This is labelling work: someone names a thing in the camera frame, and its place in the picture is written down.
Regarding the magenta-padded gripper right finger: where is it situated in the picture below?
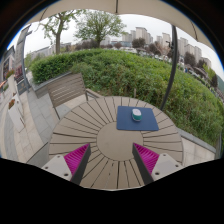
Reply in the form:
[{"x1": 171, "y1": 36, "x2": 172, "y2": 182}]
[{"x1": 131, "y1": 142, "x2": 185, "y2": 187}]

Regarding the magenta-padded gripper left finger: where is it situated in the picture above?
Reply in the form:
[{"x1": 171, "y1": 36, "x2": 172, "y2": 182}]
[{"x1": 41, "y1": 143, "x2": 92, "y2": 186}]

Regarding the white and teal computer mouse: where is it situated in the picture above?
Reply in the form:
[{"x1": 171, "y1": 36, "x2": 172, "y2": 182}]
[{"x1": 131, "y1": 108, "x2": 143, "y2": 123}]

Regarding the blue rectangular mouse pad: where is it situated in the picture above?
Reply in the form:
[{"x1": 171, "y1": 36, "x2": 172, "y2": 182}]
[{"x1": 116, "y1": 105, "x2": 160, "y2": 132}]

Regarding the brown slatted wooden chair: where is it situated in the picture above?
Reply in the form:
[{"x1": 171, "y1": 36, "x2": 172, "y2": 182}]
[{"x1": 46, "y1": 72, "x2": 103, "y2": 120}]

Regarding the green hedge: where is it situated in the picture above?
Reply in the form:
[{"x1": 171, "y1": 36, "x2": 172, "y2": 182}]
[{"x1": 29, "y1": 48, "x2": 224, "y2": 148}]

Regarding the dark curved umbrella pole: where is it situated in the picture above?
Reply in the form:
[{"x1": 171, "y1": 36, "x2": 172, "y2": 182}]
[{"x1": 159, "y1": 24, "x2": 179, "y2": 112}]

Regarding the sparse thin-trunked tree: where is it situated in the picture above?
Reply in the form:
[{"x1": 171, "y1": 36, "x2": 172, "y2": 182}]
[{"x1": 39, "y1": 9, "x2": 84, "y2": 55}]

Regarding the group of high-rise buildings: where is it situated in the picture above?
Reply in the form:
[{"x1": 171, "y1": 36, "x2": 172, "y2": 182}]
[{"x1": 121, "y1": 26, "x2": 213, "y2": 69}]

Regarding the round leafy green tree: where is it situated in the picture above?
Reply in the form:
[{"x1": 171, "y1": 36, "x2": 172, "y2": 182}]
[{"x1": 73, "y1": 9, "x2": 127, "y2": 48}]

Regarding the beige umbrella canopy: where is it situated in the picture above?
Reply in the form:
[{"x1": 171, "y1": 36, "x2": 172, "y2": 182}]
[{"x1": 26, "y1": 0, "x2": 214, "y2": 51}]

